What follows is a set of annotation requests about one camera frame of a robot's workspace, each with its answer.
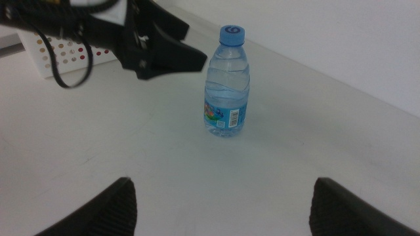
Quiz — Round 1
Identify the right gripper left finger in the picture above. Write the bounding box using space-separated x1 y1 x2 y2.
32 176 138 236

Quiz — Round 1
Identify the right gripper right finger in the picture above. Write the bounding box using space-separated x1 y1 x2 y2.
308 177 420 236

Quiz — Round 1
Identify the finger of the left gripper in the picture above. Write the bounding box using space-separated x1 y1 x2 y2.
144 22 208 80
139 0 190 41

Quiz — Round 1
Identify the clear water bottle blue cap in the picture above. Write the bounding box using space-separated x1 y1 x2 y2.
203 24 251 138

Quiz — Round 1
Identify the white perforated plastic basket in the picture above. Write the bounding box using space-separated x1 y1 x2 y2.
18 29 119 79

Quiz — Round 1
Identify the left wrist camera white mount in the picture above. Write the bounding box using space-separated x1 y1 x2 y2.
70 0 129 26

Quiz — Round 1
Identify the thin black cable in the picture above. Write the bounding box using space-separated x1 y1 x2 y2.
31 22 95 90

